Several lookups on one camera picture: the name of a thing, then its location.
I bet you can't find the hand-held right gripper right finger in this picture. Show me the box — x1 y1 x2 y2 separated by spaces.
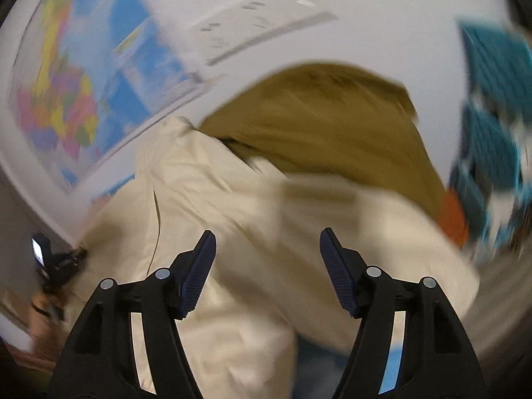
319 227 489 399

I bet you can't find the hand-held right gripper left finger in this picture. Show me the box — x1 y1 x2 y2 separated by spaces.
50 229 217 399

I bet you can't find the cream jacket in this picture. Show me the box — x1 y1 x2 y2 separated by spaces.
54 116 480 399

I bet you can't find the person's left forearm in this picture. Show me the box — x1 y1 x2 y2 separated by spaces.
29 291 67 358

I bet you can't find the blue bed sheet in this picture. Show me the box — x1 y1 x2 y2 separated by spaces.
89 172 404 399

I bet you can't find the orange cloth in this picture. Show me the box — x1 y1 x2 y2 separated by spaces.
441 189 468 246

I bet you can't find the olive green garment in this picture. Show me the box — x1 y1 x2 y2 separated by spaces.
199 62 452 221

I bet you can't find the teal plastic basket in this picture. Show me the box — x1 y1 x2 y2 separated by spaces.
457 19 532 104
449 100 524 242

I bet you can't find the colourful wall map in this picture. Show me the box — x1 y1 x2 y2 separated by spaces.
8 0 204 188

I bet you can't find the white wall socket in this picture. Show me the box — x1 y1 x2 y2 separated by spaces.
233 2 296 46
187 17 250 67

